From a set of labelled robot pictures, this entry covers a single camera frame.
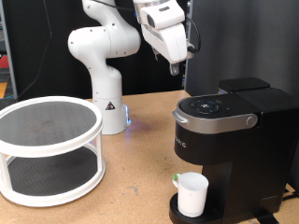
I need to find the clear water reservoir black lid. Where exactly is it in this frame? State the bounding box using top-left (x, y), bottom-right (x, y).
top-left (218, 77), bottom-right (271, 94)

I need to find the black Keurig coffee machine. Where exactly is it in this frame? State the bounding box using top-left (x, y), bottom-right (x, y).
top-left (168, 87), bottom-right (299, 224)

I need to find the white two-tier turntable shelf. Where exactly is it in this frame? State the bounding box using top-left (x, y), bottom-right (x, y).
top-left (0, 95), bottom-right (107, 208)

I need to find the grey metal frame post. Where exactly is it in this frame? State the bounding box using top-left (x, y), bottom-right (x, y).
top-left (0, 0), bottom-right (18, 97)

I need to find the red background item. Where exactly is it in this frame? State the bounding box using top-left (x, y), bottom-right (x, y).
top-left (0, 55), bottom-right (9, 70)

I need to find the black machine power cable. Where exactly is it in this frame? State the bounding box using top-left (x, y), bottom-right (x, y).
top-left (281, 186), bottom-right (299, 202)

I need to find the dark grey partition panel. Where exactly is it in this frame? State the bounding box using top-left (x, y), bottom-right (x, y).
top-left (185, 0), bottom-right (299, 104)

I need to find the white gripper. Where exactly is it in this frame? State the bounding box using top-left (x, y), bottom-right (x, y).
top-left (140, 21), bottom-right (189, 77)

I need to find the black curtain backdrop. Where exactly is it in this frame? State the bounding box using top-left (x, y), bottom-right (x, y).
top-left (3, 0), bottom-right (188, 101)

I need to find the orange background item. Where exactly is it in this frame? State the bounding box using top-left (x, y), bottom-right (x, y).
top-left (0, 82), bottom-right (8, 99)

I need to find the black camera cable on arm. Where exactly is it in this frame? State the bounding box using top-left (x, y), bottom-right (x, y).
top-left (90, 0), bottom-right (202, 54)

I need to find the thin black hanging cable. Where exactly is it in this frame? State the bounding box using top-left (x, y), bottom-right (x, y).
top-left (17, 0), bottom-right (53, 96)

